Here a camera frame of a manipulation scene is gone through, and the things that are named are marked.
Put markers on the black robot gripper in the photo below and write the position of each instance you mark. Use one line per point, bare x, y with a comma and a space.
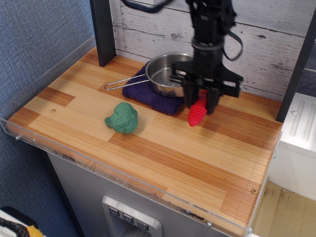
207, 72

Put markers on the red handled metal fork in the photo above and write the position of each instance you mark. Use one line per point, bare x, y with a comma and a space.
198, 110

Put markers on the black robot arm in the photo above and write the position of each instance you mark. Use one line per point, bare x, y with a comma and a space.
212, 21

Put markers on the yellow black object corner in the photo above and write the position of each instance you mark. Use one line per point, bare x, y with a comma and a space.
14, 229

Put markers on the stainless steel pot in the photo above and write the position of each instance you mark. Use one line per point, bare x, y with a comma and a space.
159, 76

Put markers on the purple knitted cloth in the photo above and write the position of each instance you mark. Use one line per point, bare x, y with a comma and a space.
142, 93

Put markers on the green toy broccoli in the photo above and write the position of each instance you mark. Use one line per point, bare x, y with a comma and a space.
124, 119

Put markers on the white ribbed side unit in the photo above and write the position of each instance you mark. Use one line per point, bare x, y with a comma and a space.
293, 165

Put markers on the clear acrylic table guard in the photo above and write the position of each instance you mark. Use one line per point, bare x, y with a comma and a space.
211, 173

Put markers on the grey toy fridge cabinet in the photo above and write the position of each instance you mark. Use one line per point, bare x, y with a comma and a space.
86, 182

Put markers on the silver dispenser button panel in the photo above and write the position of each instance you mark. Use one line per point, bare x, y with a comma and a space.
126, 221

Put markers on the dark right frame post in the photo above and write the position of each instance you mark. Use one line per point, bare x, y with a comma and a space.
298, 70

